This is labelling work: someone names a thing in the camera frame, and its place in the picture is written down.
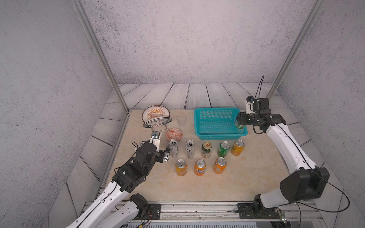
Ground orange yellow can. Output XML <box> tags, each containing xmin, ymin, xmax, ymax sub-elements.
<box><xmin>175</xmin><ymin>159</ymin><xmax>187</xmax><ymax>176</ymax></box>

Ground clear plastic cup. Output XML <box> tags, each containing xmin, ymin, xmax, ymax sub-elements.
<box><xmin>176</xmin><ymin>113</ymin><xmax>187</xmax><ymax>128</ymax></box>

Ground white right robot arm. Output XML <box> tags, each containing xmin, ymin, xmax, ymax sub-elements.
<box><xmin>235</xmin><ymin>97</ymin><xmax>330</xmax><ymax>219</ymax></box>

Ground orange Schweppes can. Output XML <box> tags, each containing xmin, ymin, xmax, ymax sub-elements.
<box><xmin>231</xmin><ymin>139</ymin><xmax>245</xmax><ymax>156</ymax></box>

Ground green rimmed white plate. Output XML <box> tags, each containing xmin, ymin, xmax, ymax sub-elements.
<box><xmin>143</xmin><ymin>116</ymin><xmax>172</xmax><ymax>128</ymax></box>

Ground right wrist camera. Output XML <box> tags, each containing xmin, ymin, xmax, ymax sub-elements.
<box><xmin>246</xmin><ymin>96</ymin><xmax>255</xmax><ymax>114</ymax></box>

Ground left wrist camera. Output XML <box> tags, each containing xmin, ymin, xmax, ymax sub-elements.
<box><xmin>150</xmin><ymin>131</ymin><xmax>161</xmax><ymax>152</ymax></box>

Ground orange Fanta can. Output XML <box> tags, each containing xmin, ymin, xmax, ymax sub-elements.
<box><xmin>194</xmin><ymin>159</ymin><xmax>206</xmax><ymax>176</ymax></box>

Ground metal wire plate stand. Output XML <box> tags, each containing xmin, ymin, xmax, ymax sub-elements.
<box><xmin>151</xmin><ymin>120</ymin><xmax>167</xmax><ymax>132</ymax></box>

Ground red patterned bowl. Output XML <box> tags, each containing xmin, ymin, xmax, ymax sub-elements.
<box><xmin>165</xmin><ymin>128</ymin><xmax>183</xmax><ymax>142</ymax></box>

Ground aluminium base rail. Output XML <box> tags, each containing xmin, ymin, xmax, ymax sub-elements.
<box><xmin>123</xmin><ymin>201</ymin><xmax>327</xmax><ymax>228</ymax></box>

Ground left aluminium frame post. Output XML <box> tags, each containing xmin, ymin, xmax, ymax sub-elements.
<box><xmin>71</xmin><ymin>0</ymin><xmax>129</xmax><ymax>113</ymax></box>

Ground orange sunburst plate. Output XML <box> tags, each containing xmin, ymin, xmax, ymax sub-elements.
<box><xmin>142</xmin><ymin>105</ymin><xmax>170</xmax><ymax>122</ymax></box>

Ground right aluminium frame post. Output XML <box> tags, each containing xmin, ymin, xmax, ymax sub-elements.
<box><xmin>267</xmin><ymin>0</ymin><xmax>325</xmax><ymax>100</ymax></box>

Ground aluminium frame post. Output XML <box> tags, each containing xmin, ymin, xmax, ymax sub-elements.
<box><xmin>267</xmin><ymin>0</ymin><xmax>325</xmax><ymax>100</ymax></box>
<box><xmin>71</xmin><ymin>0</ymin><xmax>129</xmax><ymax>113</ymax></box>

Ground green soda can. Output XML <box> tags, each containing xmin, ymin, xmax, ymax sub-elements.
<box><xmin>217</xmin><ymin>141</ymin><xmax>230</xmax><ymax>158</ymax></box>

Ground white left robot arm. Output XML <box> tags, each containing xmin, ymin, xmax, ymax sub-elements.
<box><xmin>69</xmin><ymin>138</ymin><xmax>171</xmax><ymax>228</ymax></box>

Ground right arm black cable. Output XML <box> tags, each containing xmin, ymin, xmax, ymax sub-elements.
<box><xmin>252</xmin><ymin>74</ymin><xmax>351</xmax><ymax>228</ymax></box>

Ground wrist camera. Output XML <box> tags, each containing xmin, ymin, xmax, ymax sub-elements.
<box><xmin>246</xmin><ymin>96</ymin><xmax>255</xmax><ymax>114</ymax></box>
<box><xmin>150</xmin><ymin>131</ymin><xmax>161</xmax><ymax>152</ymax></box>

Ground green white gold-top can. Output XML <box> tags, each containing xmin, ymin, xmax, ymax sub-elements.
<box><xmin>201</xmin><ymin>142</ymin><xmax>212</xmax><ymax>158</ymax></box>

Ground teal plastic basket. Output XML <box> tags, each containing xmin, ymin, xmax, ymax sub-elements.
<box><xmin>194</xmin><ymin>107</ymin><xmax>248</xmax><ymax>141</ymax></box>

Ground silver white drink can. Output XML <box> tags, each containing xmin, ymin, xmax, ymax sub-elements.
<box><xmin>169</xmin><ymin>139</ymin><xmax>179</xmax><ymax>157</ymax></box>

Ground orange can silver top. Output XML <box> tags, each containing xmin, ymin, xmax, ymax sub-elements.
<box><xmin>213</xmin><ymin>157</ymin><xmax>227</xmax><ymax>174</ymax></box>

